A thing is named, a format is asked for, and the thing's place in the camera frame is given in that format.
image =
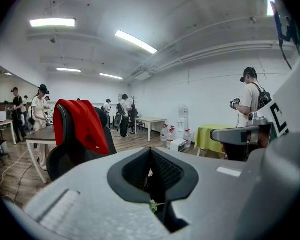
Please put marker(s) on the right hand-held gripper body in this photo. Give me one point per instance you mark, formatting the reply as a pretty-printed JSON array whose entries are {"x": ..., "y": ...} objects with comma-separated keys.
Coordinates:
[{"x": 297, "y": 96}]

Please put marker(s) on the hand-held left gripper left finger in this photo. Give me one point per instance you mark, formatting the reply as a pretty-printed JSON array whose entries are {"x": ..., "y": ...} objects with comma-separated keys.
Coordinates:
[{"x": 90, "y": 209}]

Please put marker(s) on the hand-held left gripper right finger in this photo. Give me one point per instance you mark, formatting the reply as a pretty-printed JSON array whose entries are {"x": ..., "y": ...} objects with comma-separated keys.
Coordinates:
[{"x": 227, "y": 196}]

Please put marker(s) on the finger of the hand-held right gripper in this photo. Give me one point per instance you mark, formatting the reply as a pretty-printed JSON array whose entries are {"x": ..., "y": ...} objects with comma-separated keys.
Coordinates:
[{"x": 230, "y": 135}]

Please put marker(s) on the black mesh office chair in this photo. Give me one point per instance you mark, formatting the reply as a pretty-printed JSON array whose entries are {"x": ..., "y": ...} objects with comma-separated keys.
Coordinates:
[{"x": 65, "y": 159}]

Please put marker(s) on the red clothes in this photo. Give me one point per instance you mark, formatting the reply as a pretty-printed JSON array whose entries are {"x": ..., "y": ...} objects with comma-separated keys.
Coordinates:
[{"x": 85, "y": 124}]

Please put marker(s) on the dark side chair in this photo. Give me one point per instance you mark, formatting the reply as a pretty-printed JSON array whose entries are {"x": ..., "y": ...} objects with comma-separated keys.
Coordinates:
[{"x": 141, "y": 125}]

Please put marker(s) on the green-covered table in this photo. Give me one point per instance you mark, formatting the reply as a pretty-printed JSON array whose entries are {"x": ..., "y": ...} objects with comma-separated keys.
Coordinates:
[{"x": 210, "y": 136}]

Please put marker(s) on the clear water bottle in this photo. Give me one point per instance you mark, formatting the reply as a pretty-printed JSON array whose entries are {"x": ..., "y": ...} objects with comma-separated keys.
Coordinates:
[
  {"x": 188, "y": 137},
  {"x": 164, "y": 134},
  {"x": 171, "y": 137},
  {"x": 171, "y": 127}
]

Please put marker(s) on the white water dispenser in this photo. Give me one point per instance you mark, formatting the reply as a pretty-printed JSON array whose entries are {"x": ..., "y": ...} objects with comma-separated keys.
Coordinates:
[{"x": 183, "y": 116}]

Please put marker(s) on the white box appliance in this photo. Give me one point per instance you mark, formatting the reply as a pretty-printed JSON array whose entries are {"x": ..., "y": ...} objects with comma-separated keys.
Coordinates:
[{"x": 177, "y": 144}]

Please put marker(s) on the white flower bouquet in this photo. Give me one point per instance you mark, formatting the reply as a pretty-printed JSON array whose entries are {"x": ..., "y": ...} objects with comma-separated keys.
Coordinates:
[{"x": 153, "y": 205}]

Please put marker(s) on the light wooden table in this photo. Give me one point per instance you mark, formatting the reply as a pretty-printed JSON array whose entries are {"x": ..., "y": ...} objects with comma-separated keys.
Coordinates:
[{"x": 151, "y": 120}]

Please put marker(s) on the white ceiling pipes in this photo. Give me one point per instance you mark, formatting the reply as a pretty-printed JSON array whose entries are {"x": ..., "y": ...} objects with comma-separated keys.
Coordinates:
[{"x": 215, "y": 51}]

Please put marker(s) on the dark wooden table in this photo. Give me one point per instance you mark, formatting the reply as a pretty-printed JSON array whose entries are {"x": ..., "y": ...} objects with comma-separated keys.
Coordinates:
[{"x": 42, "y": 135}]

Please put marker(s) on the ceiling light panel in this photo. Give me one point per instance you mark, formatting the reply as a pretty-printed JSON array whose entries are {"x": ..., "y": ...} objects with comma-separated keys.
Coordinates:
[
  {"x": 52, "y": 22},
  {"x": 68, "y": 69},
  {"x": 270, "y": 1},
  {"x": 136, "y": 41},
  {"x": 111, "y": 76}
]

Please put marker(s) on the black coat stand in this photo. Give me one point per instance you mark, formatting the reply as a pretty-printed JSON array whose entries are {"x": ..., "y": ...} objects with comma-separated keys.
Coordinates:
[{"x": 134, "y": 106}]

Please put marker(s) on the white ceiling air conditioner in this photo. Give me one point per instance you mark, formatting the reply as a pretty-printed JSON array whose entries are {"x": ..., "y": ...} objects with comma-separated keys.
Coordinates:
[{"x": 142, "y": 75}]

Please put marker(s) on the light desk with white legs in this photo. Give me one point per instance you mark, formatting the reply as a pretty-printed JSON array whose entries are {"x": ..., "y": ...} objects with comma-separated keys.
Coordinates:
[{"x": 6, "y": 122}]

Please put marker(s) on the white desk box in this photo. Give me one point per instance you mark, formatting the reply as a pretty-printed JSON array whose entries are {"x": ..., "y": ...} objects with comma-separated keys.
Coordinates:
[{"x": 1, "y": 116}]

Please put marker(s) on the wall poster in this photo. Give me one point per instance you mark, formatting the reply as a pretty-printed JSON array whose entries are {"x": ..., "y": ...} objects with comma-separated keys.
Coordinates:
[{"x": 120, "y": 97}]

